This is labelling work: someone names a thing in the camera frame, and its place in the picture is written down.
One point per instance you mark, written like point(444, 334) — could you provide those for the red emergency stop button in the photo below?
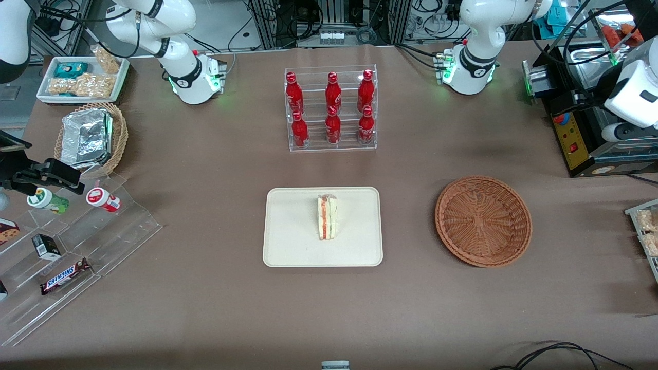
point(562, 119)

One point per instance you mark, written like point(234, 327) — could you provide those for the small clear peanut bag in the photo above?
point(107, 60)

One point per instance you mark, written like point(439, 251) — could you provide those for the white rectangular snack tray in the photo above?
point(46, 77)

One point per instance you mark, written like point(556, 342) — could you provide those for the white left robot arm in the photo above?
point(480, 31)

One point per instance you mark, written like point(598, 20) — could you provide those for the green white drink bottle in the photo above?
point(46, 200)

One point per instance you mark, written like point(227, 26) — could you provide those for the clear acrylic stepped display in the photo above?
point(118, 231)

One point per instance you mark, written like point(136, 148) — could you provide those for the large clear peanut bag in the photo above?
point(85, 86)

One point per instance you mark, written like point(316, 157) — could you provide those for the chocolate cookie box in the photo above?
point(7, 231)

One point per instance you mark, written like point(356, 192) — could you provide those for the brown wicker basket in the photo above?
point(483, 221)

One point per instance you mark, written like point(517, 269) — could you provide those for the white power strip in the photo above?
point(331, 37)

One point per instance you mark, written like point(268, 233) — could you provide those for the grey box at table edge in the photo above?
point(335, 365)

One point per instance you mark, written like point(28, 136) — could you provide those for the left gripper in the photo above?
point(605, 82)

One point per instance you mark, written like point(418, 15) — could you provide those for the cream plastic tray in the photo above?
point(288, 231)

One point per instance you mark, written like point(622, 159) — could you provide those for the clear acrylic bottle rack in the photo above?
point(313, 108)

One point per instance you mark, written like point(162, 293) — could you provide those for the triangular sandwich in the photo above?
point(327, 218)

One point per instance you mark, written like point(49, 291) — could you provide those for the teal snack packet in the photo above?
point(71, 69)

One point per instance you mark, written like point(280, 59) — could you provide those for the clear bag of snacks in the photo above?
point(651, 244)
point(647, 220)

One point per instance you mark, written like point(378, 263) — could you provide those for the light tan wicker basket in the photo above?
point(119, 134)

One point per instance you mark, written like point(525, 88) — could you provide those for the red white drink bottle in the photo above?
point(103, 199)

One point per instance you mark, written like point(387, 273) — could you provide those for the black food warmer appliance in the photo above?
point(581, 164)

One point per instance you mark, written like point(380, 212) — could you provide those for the Snickers chocolate bar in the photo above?
point(66, 276)

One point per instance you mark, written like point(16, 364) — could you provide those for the small black carton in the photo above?
point(46, 246)

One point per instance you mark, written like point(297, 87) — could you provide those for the red cola bottle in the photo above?
point(299, 131)
point(294, 92)
point(333, 92)
point(365, 91)
point(333, 128)
point(366, 128)

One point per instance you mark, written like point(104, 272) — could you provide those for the white tray with metal rim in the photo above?
point(654, 264)

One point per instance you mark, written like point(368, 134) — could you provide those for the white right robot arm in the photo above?
point(154, 31)

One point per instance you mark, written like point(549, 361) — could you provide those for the teal cardboard box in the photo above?
point(563, 15)

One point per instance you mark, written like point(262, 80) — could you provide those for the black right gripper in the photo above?
point(11, 167)

